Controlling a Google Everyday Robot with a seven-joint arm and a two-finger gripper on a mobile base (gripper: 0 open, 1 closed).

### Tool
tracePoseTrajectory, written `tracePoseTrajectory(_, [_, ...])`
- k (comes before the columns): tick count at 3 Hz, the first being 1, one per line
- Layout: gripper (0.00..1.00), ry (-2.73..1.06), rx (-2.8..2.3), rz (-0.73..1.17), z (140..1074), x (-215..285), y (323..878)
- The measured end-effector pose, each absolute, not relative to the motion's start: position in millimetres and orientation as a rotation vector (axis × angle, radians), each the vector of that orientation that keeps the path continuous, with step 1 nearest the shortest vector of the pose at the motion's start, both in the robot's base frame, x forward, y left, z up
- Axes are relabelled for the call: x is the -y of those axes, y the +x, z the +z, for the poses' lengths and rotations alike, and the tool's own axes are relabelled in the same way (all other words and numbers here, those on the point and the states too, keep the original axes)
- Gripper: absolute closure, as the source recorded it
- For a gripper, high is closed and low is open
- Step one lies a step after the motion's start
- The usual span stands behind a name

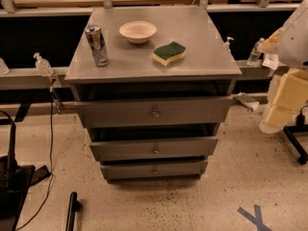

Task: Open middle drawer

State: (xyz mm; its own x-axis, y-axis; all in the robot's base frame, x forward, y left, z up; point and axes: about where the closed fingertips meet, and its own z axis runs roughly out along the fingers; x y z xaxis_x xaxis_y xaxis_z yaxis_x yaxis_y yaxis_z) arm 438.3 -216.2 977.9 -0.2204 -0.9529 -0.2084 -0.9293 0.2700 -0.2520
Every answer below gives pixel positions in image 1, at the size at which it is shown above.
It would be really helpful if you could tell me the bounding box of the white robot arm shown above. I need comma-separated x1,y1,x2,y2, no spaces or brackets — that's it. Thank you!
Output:
259,0,308,134

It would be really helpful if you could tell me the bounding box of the grey drawer cabinet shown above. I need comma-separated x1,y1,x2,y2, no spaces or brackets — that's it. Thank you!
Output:
64,5,243,185

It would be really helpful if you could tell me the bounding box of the grey top drawer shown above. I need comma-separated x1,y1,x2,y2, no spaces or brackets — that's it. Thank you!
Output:
76,97,233,128

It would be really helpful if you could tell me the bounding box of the green yellow sponge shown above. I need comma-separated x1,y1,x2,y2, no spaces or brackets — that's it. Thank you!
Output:
153,41,186,66

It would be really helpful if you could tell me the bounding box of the white bowl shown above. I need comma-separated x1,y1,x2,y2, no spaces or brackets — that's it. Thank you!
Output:
119,21,157,44

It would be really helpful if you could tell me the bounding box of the small pump bottle right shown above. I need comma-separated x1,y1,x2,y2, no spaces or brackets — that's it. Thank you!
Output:
224,37,234,53

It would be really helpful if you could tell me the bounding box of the silver drink can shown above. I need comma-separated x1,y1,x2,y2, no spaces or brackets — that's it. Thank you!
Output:
85,24,109,66

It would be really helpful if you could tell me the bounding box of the folded grey cloth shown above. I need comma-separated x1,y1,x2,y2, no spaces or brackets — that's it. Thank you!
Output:
234,92,259,112

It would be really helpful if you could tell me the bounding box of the clear water bottle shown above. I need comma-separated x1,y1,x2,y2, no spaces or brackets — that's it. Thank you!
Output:
246,38,265,65

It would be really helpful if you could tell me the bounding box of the clear pump bottle left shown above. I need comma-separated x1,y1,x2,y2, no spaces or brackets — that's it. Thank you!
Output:
34,53,53,77

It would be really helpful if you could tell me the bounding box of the black bar bottom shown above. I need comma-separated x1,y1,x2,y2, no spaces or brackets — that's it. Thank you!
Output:
65,192,81,231

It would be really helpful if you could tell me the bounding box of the white paper packet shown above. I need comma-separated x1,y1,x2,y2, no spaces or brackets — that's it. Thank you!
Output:
262,54,279,70

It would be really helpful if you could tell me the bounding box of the black stand leg right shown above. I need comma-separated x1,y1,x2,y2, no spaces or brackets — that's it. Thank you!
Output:
283,105,308,165

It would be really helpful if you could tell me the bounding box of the blue tape cross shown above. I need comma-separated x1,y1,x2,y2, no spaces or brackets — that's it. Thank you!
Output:
238,205,272,231

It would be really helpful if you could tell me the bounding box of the clear bottle far left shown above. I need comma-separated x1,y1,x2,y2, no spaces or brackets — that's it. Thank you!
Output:
0,58,10,75

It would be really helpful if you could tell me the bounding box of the black stand base left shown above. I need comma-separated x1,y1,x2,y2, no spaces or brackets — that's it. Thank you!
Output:
0,111,51,231

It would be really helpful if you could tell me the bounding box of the black cable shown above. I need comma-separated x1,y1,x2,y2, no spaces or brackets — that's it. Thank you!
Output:
14,86,56,231

